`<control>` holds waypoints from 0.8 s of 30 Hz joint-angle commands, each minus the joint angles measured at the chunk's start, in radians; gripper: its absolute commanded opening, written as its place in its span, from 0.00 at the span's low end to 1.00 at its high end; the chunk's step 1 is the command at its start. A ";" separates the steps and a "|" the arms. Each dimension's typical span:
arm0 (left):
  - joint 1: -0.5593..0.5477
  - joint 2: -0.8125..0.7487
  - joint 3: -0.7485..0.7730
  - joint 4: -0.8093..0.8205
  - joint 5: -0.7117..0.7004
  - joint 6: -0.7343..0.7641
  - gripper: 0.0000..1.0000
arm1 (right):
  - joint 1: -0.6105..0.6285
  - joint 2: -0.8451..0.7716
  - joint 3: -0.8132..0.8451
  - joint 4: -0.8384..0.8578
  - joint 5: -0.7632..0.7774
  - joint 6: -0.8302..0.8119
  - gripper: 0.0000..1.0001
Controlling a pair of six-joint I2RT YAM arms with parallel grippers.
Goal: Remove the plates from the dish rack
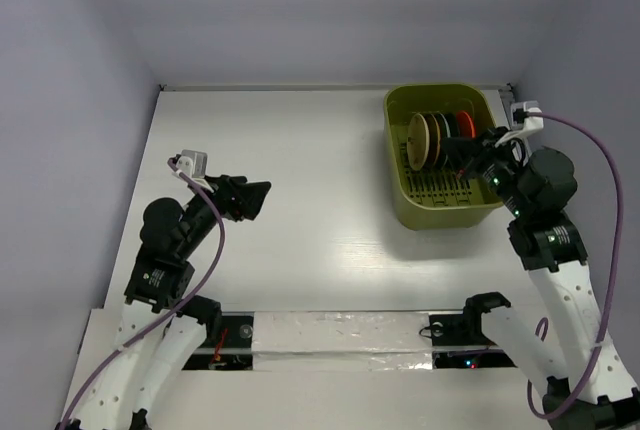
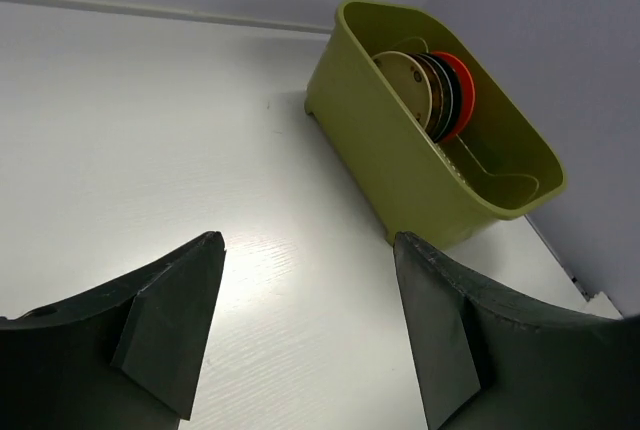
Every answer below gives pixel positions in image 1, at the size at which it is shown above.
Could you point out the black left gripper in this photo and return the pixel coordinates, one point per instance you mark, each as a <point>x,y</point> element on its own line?
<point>239,197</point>

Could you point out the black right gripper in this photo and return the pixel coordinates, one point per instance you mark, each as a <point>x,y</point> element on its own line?
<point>480,158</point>

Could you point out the orange plastic plate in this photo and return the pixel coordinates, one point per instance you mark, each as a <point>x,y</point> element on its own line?
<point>465,124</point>

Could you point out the yellow rimmed dark plate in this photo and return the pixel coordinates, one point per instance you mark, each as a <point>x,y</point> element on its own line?
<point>434,140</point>

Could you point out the beige wooden plate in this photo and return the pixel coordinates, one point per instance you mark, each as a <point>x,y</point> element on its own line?
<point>418,142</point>

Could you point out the black plate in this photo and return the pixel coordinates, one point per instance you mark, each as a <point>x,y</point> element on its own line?
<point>452,124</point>

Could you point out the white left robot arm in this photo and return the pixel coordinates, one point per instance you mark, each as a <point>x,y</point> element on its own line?
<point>163,319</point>

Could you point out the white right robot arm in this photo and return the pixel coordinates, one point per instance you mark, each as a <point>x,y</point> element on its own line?
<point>583,384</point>

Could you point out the olive green dish rack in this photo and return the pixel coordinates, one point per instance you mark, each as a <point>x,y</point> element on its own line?
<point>434,198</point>

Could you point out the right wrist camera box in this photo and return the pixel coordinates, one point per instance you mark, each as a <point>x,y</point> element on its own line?
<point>526,120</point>

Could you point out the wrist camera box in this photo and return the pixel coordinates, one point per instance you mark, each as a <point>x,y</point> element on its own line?
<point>526,120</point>
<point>192,164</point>

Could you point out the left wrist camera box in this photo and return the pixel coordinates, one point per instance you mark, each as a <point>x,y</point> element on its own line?
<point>192,164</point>

